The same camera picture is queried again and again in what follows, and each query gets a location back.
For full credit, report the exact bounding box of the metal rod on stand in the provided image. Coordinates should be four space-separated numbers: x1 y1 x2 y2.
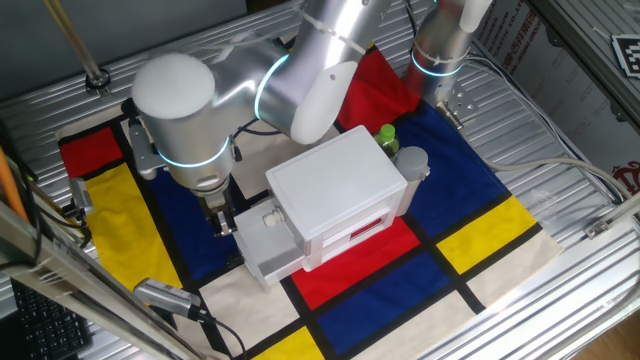
42 0 112 99

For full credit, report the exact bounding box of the black keyboard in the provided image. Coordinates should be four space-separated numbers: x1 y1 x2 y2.
9 279 94 360

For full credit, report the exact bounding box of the green tea bottle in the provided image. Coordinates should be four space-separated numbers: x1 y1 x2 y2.
373 123 401 157

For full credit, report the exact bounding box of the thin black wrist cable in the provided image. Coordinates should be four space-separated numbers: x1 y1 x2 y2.
230 118 285 162

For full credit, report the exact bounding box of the small silver device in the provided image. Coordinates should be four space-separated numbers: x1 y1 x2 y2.
68 177 96 217

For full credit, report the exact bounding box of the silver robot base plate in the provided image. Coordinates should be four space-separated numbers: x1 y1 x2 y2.
434 79 477 130

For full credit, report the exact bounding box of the colour block tablecloth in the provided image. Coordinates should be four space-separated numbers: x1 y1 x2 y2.
54 42 564 360

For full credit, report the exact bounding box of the orange cable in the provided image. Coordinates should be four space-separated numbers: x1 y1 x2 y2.
0 147 29 224

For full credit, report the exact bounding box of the aluminium frame beam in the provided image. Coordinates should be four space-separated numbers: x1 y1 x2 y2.
0 199 206 360

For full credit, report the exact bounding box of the white drawer cabinet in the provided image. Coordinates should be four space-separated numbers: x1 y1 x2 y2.
262 124 409 274

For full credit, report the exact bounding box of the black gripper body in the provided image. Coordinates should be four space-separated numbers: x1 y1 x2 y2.
197 188 236 221

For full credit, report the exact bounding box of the metal bar with bracket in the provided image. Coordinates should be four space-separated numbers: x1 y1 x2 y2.
583 192 640 240

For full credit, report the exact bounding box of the thick white cable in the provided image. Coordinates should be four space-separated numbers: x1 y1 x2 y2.
462 54 640 201

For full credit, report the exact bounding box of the cardboard panel with red print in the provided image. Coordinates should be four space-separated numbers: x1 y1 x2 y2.
472 0 640 196

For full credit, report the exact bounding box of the grey lidded white container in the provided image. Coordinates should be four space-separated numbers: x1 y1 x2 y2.
392 145 431 216

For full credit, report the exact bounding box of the black white marker tag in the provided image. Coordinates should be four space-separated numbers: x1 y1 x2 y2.
610 33 640 80

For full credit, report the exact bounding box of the silver ribbed camera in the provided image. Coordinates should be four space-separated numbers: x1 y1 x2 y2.
132 277 202 321

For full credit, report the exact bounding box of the black camera cable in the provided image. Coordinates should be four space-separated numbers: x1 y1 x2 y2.
197 309 249 360

